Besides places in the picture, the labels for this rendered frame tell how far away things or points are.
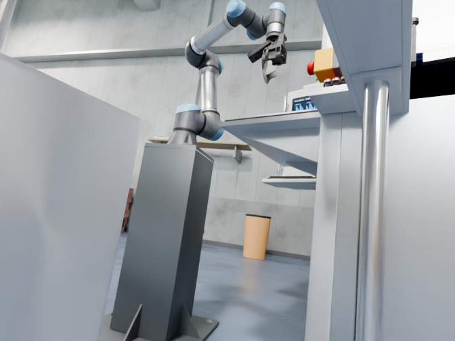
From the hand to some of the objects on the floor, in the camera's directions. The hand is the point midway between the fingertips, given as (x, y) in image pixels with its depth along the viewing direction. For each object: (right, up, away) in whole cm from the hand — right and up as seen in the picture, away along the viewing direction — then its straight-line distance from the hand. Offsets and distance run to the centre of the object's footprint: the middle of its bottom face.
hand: (265, 80), depth 115 cm
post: (+6, -105, -44) cm, 114 cm away
